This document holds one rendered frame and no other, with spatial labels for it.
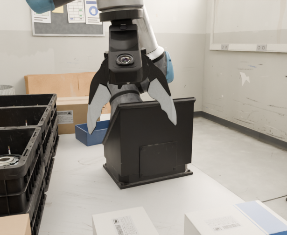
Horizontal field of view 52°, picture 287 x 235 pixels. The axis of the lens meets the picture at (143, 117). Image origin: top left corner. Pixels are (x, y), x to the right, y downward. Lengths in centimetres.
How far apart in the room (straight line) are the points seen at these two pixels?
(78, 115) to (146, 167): 68
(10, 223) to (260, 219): 51
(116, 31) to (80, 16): 355
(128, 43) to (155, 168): 64
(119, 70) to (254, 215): 48
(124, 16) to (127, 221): 43
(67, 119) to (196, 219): 104
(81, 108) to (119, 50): 116
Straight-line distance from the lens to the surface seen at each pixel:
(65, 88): 383
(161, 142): 99
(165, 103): 49
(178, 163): 105
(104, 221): 68
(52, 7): 61
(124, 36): 45
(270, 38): 375
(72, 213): 89
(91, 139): 138
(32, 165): 78
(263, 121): 384
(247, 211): 74
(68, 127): 159
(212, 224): 68
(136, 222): 67
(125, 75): 39
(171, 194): 96
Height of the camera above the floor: 116
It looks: 14 degrees down
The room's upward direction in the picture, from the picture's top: straight up
